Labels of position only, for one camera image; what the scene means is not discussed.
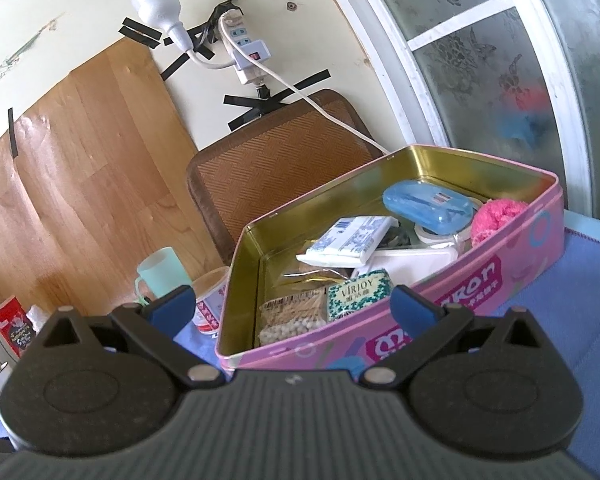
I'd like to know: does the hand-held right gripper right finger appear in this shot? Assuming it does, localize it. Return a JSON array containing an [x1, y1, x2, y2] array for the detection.
[[358, 284, 543, 388]]

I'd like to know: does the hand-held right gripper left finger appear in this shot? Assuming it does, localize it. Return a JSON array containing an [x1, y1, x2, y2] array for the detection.
[[37, 284, 226, 388]]

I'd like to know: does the pink tin box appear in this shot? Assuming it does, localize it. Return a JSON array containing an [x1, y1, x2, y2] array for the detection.
[[216, 144, 565, 372]]

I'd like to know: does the white tissue pack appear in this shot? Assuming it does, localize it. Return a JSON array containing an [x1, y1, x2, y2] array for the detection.
[[296, 215, 400, 267]]

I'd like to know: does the blue plastic case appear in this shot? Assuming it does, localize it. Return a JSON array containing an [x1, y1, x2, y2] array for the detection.
[[383, 179, 473, 237]]

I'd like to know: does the green plastic mug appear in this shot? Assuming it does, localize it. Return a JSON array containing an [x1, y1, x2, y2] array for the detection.
[[135, 246, 196, 308]]

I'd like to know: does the round tin can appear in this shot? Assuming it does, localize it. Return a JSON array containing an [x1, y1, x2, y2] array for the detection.
[[194, 266, 231, 337]]

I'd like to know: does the white flat box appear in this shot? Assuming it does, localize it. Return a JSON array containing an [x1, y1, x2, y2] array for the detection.
[[365, 246, 458, 286]]

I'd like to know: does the green white packet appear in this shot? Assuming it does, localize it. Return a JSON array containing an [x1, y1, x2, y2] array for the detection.
[[326, 268, 395, 322]]

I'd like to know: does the cotton swab bag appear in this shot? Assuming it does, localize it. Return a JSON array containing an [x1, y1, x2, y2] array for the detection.
[[257, 287, 331, 347]]

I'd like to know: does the pink scrubber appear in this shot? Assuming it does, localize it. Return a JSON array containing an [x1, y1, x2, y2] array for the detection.
[[470, 199, 528, 248]]

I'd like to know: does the clear plastic bag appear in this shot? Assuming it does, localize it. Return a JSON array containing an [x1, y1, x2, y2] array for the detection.
[[26, 304, 53, 333]]

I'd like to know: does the blue tablecloth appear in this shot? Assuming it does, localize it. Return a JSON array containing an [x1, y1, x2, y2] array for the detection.
[[0, 210, 600, 480]]

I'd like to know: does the red snack packet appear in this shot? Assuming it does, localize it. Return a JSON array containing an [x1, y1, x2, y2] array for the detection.
[[0, 296, 37, 358]]

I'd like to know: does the brown woven mat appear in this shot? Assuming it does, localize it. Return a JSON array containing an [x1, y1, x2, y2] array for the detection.
[[186, 88, 391, 266]]

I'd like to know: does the long black tape strip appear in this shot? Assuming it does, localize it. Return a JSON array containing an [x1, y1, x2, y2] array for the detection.
[[227, 70, 332, 132]]

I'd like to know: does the frosted glass window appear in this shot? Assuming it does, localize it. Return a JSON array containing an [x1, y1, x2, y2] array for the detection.
[[310, 0, 600, 223]]

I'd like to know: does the white power strip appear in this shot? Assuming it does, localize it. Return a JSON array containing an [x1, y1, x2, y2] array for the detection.
[[219, 10, 271, 86]]

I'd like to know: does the wood-grain wall sheet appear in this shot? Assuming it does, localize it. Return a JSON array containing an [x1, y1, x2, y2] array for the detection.
[[0, 37, 233, 326]]

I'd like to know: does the white power cable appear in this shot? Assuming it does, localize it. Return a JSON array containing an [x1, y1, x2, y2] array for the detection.
[[219, 12, 390, 157]]

